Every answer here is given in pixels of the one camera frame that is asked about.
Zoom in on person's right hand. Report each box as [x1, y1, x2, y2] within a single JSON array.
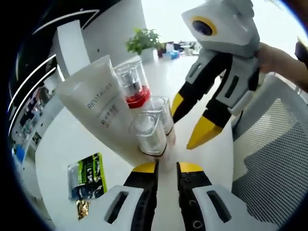
[[257, 43, 308, 84]]

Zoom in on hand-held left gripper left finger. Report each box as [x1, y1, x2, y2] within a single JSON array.
[[96, 161, 160, 231]]

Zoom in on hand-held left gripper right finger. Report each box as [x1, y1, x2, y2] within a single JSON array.
[[177, 161, 253, 231]]

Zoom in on white skincare bottle red ring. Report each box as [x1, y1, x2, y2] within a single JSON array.
[[113, 59, 156, 121]]

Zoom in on blue tissue pack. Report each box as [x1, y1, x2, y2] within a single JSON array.
[[162, 50, 180, 60]]

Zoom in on green black skincare sachet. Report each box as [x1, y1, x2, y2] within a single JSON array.
[[67, 151, 108, 201]]

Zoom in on small plant red pot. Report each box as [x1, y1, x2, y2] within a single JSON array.
[[155, 45, 166, 58]]

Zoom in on gold skincare sachet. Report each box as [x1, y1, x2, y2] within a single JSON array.
[[76, 199, 90, 220]]

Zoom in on small white skincare bottle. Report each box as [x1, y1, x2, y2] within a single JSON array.
[[129, 112, 169, 174], [147, 95, 178, 170]]

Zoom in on green plant white pot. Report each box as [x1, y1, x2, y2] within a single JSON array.
[[124, 27, 161, 63]]

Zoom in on large white skincare tube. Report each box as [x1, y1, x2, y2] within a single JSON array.
[[57, 54, 146, 170]]

